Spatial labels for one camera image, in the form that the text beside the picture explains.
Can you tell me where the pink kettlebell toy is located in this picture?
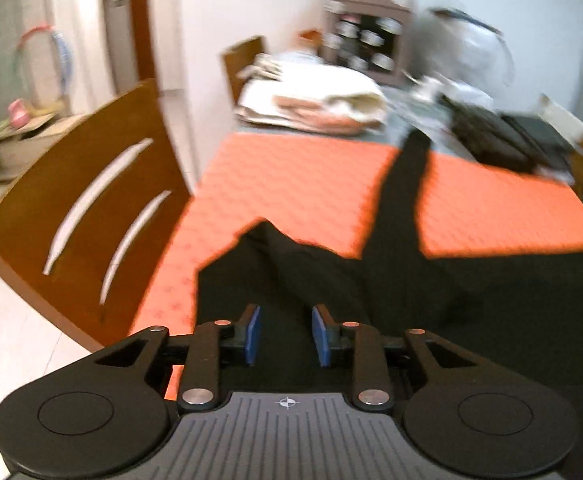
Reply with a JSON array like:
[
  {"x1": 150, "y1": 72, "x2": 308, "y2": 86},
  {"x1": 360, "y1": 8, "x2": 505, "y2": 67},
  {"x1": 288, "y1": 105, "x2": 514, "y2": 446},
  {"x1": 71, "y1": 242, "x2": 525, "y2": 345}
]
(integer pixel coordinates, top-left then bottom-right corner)
[{"x1": 8, "y1": 99, "x2": 31, "y2": 129}]

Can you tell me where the black garment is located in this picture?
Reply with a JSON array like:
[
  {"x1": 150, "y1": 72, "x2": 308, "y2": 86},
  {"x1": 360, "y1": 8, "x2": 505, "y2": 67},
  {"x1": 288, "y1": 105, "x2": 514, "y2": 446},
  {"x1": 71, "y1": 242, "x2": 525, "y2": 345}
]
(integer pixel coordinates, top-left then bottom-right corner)
[{"x1": 197, "y1": 131, "x2": 583, "y2": 479}]

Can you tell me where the far wooden chair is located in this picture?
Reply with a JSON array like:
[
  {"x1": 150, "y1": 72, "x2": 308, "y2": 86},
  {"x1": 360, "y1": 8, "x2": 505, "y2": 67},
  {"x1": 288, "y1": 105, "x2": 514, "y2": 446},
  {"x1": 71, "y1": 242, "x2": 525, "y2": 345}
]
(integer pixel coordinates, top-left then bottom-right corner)
[{"x1": 221, "y1": 36, "x2": 266, "y2": 104}]

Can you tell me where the near wooden chair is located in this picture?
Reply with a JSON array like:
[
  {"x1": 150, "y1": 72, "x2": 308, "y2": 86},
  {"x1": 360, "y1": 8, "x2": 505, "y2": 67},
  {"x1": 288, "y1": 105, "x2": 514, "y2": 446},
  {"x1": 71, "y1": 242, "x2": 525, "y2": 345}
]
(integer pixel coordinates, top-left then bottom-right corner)
[{"x1": 0, "y1": 79, "x2": 190, "y2": 351}]

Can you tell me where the orange patterned tablecloth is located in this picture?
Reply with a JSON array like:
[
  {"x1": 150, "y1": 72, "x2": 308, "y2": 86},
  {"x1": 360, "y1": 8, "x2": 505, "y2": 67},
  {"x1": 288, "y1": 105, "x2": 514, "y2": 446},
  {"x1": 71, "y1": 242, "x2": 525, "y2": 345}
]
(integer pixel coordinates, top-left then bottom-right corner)
[{"x1": 127, "y1": 131, "x2": 583, "y2": 480}]

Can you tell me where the dark grey clothes pile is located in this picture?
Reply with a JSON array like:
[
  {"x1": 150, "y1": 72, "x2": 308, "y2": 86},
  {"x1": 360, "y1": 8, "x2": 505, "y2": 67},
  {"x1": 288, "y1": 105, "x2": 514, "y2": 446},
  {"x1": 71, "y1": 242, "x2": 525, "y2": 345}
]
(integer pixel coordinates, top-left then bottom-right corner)
[{"x1": 438, "y1": 96, "x2": 576, "y2": 181}]

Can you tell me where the wooden chair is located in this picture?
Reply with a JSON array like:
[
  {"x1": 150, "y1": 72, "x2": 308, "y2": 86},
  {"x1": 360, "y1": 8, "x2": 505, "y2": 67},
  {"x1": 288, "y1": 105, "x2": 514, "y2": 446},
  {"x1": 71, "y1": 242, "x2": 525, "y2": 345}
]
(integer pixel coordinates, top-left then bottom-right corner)
[
  {"x1": 0, "y1": 79, "x2": 190, "y2": 351},
  {"x1": 221, "y1": 36, "x2": 266, "y2": 104}
]

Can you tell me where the cardboard box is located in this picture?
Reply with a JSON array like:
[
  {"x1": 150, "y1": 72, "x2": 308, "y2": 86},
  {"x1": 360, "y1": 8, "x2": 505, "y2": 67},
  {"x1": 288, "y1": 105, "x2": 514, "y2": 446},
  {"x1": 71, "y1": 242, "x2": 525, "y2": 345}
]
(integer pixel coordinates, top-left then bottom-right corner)
[{"x1": 538, "y1": 94, "x2": 583, "y2": 201}]

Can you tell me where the colourful hula hoop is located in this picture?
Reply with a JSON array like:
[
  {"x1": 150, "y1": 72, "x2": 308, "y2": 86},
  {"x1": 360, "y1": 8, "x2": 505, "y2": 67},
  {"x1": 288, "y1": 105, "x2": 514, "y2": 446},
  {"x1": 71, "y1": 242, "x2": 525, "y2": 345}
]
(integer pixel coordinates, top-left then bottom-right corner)
[{"x1": 12, "y1": 23, "x2": 73, "y2": 117}]

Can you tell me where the low wooden tv cabinet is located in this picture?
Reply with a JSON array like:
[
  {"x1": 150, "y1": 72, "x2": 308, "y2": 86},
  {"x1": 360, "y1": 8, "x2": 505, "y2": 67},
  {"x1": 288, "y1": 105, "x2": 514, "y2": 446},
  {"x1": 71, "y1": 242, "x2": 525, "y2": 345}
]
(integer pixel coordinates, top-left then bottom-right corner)
[{"x1": 0, "y1": 114, "x2": 86, "y2": 184}]

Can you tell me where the folded cream blanket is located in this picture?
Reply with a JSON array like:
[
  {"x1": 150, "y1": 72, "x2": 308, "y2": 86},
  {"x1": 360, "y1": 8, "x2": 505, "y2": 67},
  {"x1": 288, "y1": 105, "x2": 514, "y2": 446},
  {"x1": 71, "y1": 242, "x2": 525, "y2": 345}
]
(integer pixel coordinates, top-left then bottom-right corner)
[{"x1": 234, "y1": 52, "x2": 388, "y2": 136}]

